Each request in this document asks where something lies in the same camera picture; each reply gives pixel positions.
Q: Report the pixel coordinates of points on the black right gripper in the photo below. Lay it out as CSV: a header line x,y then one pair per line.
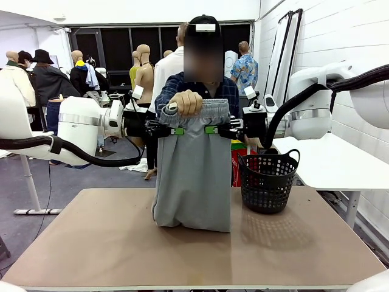
x,y
255,123

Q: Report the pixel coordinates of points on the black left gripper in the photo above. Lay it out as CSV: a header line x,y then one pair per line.
x,y
135,123

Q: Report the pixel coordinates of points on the grey training pants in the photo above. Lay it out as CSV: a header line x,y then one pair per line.
x,y
194,182

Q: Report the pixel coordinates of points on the black perforated laundry basket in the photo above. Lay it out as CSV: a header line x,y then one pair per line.
x,y
267,185

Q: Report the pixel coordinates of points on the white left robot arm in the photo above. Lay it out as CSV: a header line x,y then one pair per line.
x,y
79,121

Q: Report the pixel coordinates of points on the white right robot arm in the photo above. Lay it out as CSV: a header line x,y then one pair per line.
x,y
310,121

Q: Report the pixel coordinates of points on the right forearm in plaid sleeve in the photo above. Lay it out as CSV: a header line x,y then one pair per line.
x,y
164,91

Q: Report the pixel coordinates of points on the person's right hand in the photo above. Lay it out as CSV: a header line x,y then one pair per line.
x,y
188,102

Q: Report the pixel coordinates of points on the person in blue plaid shirt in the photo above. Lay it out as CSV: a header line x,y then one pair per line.
x,y
226,91

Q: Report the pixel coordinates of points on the red cardboard box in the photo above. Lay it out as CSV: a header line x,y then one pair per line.
x,y
235,170

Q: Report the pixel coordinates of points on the white cloth on floor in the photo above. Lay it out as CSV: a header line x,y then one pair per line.
x,y
135,166

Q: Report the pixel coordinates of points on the beige high heel shoe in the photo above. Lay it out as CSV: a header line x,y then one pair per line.
x,y
150,175

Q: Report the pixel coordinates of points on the bare mannequin with black trousers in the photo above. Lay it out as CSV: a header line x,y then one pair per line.
x,y
145,79

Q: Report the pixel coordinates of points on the mannequin in white shirt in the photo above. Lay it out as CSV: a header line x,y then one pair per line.
x,y
164,70

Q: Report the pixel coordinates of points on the mannequin in blue floral shirt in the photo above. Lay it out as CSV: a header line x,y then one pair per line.
x,y
244,70

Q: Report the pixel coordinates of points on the mannequin in yellow-green top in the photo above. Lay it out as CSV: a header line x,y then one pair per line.
x,y
133,76

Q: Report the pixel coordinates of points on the white cylindrical appliance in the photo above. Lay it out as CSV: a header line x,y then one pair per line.
x,y
229,64

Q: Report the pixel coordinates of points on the small beige mannequin head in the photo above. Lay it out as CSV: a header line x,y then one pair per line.
x,y
167,54

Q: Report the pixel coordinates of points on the dark window panels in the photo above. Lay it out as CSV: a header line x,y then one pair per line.
x,y
115,42

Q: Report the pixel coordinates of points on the white head-mounted device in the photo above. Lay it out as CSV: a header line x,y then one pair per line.
x,y
205,27

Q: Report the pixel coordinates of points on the mannequin with yellow scarf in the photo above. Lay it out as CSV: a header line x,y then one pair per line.
x,y
77,79

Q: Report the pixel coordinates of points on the black cap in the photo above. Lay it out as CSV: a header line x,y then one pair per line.
x,y
203,19

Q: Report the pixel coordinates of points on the mannequin in blue jeans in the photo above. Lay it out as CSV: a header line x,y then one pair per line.
x,y
52,115

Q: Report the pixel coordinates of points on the large white side table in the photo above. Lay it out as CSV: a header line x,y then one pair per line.
x,y
334,164

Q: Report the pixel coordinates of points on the mannequin with brim hat and coat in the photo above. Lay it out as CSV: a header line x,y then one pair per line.
x,y
51,79

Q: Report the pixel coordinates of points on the mannequin in cream jacket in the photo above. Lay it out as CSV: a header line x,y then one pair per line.
x,y
15,82

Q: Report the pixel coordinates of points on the person in black hat and mask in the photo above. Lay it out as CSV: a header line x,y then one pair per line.
x,y
25,56

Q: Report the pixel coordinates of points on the black stand leg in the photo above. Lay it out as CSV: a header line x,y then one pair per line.
x,y
3,246

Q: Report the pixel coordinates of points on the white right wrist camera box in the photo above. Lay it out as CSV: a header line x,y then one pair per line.
x,y
250,92

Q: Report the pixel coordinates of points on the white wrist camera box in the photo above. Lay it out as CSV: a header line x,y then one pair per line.
x,y
137,92
250,92

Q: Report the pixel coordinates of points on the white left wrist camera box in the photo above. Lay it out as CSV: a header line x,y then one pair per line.
x,y
137,92

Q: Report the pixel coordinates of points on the white board with black frame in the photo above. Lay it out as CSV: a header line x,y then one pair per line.
x,y
281,54
293,54

